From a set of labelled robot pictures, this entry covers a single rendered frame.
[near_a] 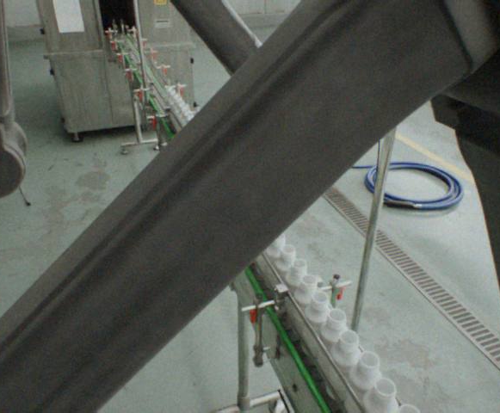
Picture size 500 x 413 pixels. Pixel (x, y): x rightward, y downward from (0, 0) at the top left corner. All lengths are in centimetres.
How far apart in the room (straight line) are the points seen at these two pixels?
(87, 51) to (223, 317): 296
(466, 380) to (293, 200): 237
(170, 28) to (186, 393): 342
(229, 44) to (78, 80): 407
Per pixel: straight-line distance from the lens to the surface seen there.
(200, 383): 229
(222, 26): 62
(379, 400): 86
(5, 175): 63
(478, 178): 29
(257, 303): 106
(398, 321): 268
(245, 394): 201
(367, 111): 18
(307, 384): 106
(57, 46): 459
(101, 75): 466
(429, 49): 18
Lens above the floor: 183
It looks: 32 degrees down
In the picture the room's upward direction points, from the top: straight up
